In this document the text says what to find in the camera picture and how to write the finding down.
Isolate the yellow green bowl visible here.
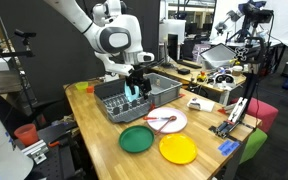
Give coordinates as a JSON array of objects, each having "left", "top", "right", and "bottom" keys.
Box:
[{"left": 74, "top": 81, "right": 89, "bottom": 93}]

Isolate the pink plate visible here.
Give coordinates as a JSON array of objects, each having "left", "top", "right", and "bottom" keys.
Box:
[{"left": 146, "top": 107, "right": 188, "bottom": 134}]

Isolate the aluminium extrusion piece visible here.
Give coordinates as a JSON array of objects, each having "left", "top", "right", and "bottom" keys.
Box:
[{"left": 21, "top": 139, "right": 50, "bottom": 165}]

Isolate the red handled utensil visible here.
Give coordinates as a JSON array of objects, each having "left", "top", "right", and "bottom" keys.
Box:
[{"left": 142, "top": 115, "right": 172, "bottom": 121}]

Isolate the black keyboard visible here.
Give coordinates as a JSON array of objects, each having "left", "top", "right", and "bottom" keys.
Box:
[{"left": 176, "top": 59, "right": 203, "bottom": 70}]

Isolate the green plate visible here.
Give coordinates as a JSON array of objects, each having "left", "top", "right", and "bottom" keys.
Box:
[{"left": 118, "top": 125, "right": 156, "bottom": 154}]

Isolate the red plastic cup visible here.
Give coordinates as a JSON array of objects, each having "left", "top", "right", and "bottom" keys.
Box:
[{"left": 13, "top": 123, "right": 39, "bottom": 147}]

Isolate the white headset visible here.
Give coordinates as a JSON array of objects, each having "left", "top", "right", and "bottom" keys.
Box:
[{"left": 213, "top": 73, "right": 236, "bottom": 85}]

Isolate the black power adapter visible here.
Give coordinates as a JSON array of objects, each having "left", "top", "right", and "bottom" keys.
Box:
[{"left": 177, "top": 68, "right": 191, "bottom": 76}]

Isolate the gray tilted tray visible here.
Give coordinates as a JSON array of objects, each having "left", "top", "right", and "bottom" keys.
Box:
[{"left": 199, "top": 43, "right": 237, "bottom": 70}]

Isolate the white paper box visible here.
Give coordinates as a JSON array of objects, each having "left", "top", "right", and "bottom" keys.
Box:
[{"left": 187, "top": 97, "right": 216, "bottom": 113}]

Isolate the gray plastic bin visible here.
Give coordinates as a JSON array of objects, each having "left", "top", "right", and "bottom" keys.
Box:
[{"left": 143, "top": 72, "right": 183, "bottom": 108}]

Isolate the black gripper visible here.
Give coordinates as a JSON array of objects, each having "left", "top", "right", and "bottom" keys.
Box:
[{"left": 126, "top": 64, "right": 153, "bottom": 100}]

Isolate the black camera on pole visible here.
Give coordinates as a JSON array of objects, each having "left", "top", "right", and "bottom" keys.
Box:
[{"left": 13, "top": 29, "right": 37, "bottom": 46}]

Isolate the teal plate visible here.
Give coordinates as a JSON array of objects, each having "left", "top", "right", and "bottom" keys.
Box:
[{"left": 123, "top": 81, "right": 141, "bottom": 103}]

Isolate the white rounded machine cover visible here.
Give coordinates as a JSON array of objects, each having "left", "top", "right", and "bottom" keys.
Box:
[{"left": 0, "top": 108, "right": 34, "bottom": 180}]

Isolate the yellow toy duck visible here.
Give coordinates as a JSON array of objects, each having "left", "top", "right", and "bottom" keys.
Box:
[{"left": 197, "top": 71, "right": 208, "bottom": 83}]

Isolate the pink stool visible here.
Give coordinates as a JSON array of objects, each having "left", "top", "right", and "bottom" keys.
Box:
[{"left": 230, "top": 97, "right": 280, "bottom": 134}]

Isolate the blue tape patch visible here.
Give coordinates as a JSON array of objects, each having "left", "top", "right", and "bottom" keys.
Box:
[{"left": 217, "top": 139, "right": 241, "bottom": 157}]

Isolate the wooden background desk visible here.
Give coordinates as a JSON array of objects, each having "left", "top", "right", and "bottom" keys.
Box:
[{"left": 150, "top": 59, "right": 247, "bottom": 95}]

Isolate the yellow plate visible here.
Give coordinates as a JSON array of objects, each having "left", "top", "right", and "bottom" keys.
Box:
[{"left": 158, "top": 133, "right": 198, "bottom": 165}]

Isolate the steel wire dish rack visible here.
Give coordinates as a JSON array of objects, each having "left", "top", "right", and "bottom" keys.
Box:
[{"left": 93, "top": 78, "right": 156, "bottom": 124}]

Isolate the green stool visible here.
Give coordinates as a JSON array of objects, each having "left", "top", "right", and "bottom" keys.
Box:
[{"left": 239, "top": 128, "right": 268, "bottom": 164}]

